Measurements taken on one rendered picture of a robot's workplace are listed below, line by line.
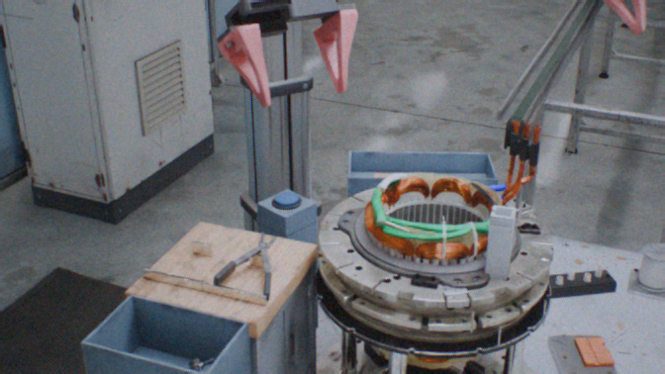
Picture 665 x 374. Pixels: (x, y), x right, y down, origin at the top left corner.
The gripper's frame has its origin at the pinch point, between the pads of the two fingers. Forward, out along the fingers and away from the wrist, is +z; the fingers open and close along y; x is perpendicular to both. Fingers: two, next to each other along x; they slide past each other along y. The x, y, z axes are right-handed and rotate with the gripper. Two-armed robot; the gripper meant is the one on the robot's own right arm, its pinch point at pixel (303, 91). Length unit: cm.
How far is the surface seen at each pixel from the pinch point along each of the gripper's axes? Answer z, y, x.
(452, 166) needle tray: 11, 48, 49
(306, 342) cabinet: 31, 10, 41
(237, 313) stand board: 22.0, -4.2, 25.6
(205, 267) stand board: 16.0, -4.0, 35.8
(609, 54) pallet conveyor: -30, 338, 291
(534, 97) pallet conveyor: -3, 135, 127
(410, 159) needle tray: 8, 41, 52
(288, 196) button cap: 9, 17, 51
